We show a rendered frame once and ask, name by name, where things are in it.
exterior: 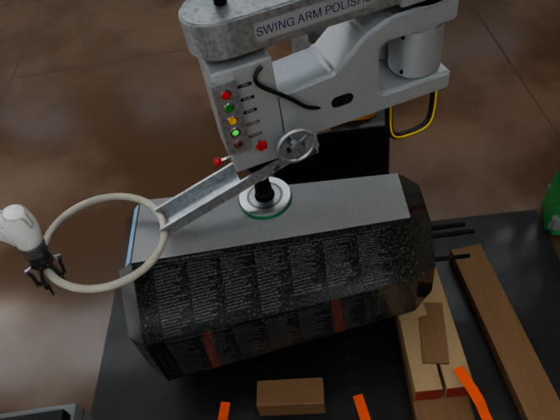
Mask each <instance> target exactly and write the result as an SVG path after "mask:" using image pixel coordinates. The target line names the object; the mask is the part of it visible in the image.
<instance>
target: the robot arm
mask: <svg viewBox="0 0 560 420"><path fill-rule="evenodd" d="M0 241H2V242H5V243H8V244H10V245H12V246H14V247H17V249H18V251H19V252H20V253H21V254H22V256H23V257H24V258H25V259H27V260H28V261H29V263H30V265H29V266H30V267H29V268H24V272H25V273H26V275H28V276H29V277H30V278H31V279H32V280H33V281H34V283H35V284H36V285H37V287H38V288H40V287H41V286H44V288H45V289H46V290H48V289H49V290H50V292H51V293H52V295H55V294H54V292H53V290H52V288H51V287H50V285H49V283H48V281H47V279H45V277H44V274H43V270H45V269H46V268H50V269H52V270H53V271H54V272H55V273H56V274H57V275H58V276H59V277H60V278H62V279H64V280H65V278H64V276H63V274H66V273H67V271H66V269H65V267H64V265H63V262H62V256H61V254H60V253H59V252H57V254H55V255H52V254H51V253H50V252H49V251H48V246H47V244H46V241H45V239H44V237H43V235H42V230H41V228H40V226H39V224H38V221H37V219H36V218H35V217H34V216H33V214H32V213H31V212H30V211H29V210H28V209H27V208H25V207H24V206H23V205H20V204H12V205H9V206H7V207H5V208H4V209H3V210H0ZM54 258H55V259H56V260H57V261H58V263H59V265H60V267H61V269H62V270H61V271H60V270H59V269H58V268H57V267H55V266H54V265H53V259H54ZM32 269H34V270H38V273H39V277H40V281H38V280H37V278H36V277H35V276H34V274H33V270H32Z"/></svg>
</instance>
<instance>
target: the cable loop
mask: <svg viewBox="0 0 560 420"><path fill-rule="evenodd" d="M437 100H438V90H437V91H435V92H430V98H429V104H428V110H427V116H426V117H425V119H424V120H423V122H421V123H420V124H418V125H417V126H415V127H412V128H409V129H407V130H404V131H401V132H394V130H393V107H388V108H385V127H386V131H387V135H388V136H389V137H390V138H393V139H400V138H406V137H409V136H412V135H413V134H416V133H419V132H421V131H422V130H423V129H425V128H426V127H427V126H428V125H429V124H430V123H431V121H432V120H433V117H434V114H435V110H436V106H437Z"/></svg>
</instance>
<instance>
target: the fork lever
mask: <svg viewBox="0 0 560 420"><path fill-rule="evenodd" d="M302 145H303V149H302V151H301V152H300V156H301V155H303V154H304V153H305V146H304V143H303V144H302ZM284 157H285V158H295V157H296V156H295V153H294V152H292V150H290V151H289V152H287V155H285V156H284ZM288 164H290V163H285V162H282V161H281V160H280V159H279V158H277V159H275V160H273V161H272V162H270V163H269V164H267V165H265V166H263V167H261V168H259V169H258V170H257V171H255V172H253V173H251V174H250V175H248V176H246V177H245V178H243V179H242V180H240V179H239V177H238V175H237V171H236V170H235V168H234V166H233V163H232V162H231V163H229V164H228V165H227V166H225V167H223V168H221V169H220V170H218V171H216V172H215V173H213V174H212V175H210V176H208V177H206V178H204V179H203V180H202V181H200V182H198V183H196V184H194V185H193V186H191V187H190V188H188V189H186V190H185V191H183V192H181V193H179V194H178V195H177V196H175V197H173V198H171V199H169V200H168V201H166V202H165V203H163V204H161V205H160V206H158V207H156V208H154V211H155V212H156V213H157V212H163V214H164V215H165V217H166V219H167V224H166V225H164V226H162V227H160V228H159V229H160V231H161V232H164V231H167V232H168V236H169V235H170V234H172V233H174V232H176V231H177V230H178V229H180V228H182V227H184V226H186V225H187V224H189V223H191V222H192V221H194V220H196V219H197V218H200V217H201V216H202V215H204V214H205V213H208V212H210V211H211V210H213V209H214V208H216V207H218V206H219V205H221V204H223V203H225V202H226V201H227V200H229V199H231V198H233V197H235V196H237V195H238V194H239V193H241V192H243V191H245V190H246V189H248V188H250V187H251V186H253V185H255V184H256V183H259V182H260V181H262V180H263V179H264V178H267V177H268V176H270V175H272V174H273V173H275V172H277V171H278V170H280V169H282V168H284V167H286V166H287V165H288Z"/></svg>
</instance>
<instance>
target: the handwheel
mask: <svg viewBox="0 0 560 420"><path fill-rule="evenodd" d="M296 133H306V134H305V135H304V136H303V137H302V138H301V139H300V140H299V139H295V137H294V136H293V134H296ZM309 137H310V138H311V145H310V147H309V149H308V150H307V151H306V152H305V153H304V154H303V155H301V156H300V152H301V151H302V150H303V143H304V142H305V141H306V140H307V139H308V138H309ZM287 138H288V140H289V142H290V143H287V142H284V141H285V140H286V139H287ZM315 146H316V137H315V135H314V133H313V132H312V131H311V130H309V129H307V128H304V127H299V128H294V129H292V130H290V131H288V132H286V133H285V134H283V135H282V136H281V137H280V139H279V140H278V142H277V146H276V154H277V157H278V158H279V159H280V160H281V161H282V162H284V163H298V162H301V161H302V160H304V159H305V158H307V157H308V156H309V155H310V154H311V153H312V152H313V150H314V148H315ZM281 148H290V149H291V150H292V152H293V153H295V156H296V157H295V158H286V157H284V156H283V155H282V154H281Z"/></svg>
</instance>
